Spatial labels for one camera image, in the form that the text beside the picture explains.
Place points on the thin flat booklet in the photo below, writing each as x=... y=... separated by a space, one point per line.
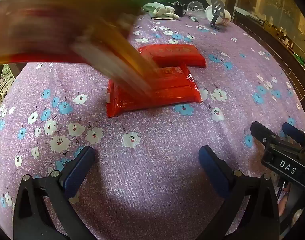
x=162 y=18

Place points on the black phone stand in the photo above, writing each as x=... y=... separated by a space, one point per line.
x=216 y=7

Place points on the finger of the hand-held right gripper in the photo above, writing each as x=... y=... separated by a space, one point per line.
x=263 y=132
x=293 y=131

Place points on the white jar red label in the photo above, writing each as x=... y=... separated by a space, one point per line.
x=226 y=17

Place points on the small black box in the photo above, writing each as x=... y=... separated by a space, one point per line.
x=178 y=10

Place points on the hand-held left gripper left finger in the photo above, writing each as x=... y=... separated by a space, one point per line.
x=78 y=170

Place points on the red snack packet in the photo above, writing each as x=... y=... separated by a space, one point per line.
x=167 y=96
x=177 y=55

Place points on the wooden glass cabinet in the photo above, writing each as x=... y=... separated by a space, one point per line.
x=280 y=10

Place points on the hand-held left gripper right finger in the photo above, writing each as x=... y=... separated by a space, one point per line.
x=213 y=171

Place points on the clear plastic cup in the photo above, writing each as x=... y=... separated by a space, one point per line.
x=196 y=8

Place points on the small pen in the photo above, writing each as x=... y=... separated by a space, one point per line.
x=193 y=18

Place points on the patterned cloth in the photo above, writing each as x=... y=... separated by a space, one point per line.
x=2 y=90

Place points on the white crumpled cloth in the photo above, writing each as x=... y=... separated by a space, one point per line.
x=160 y=10

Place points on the purple floral tablecloth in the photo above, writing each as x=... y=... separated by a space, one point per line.
x=155 y=135

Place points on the blurred brown red thing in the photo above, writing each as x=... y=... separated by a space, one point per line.
x=42 y=25

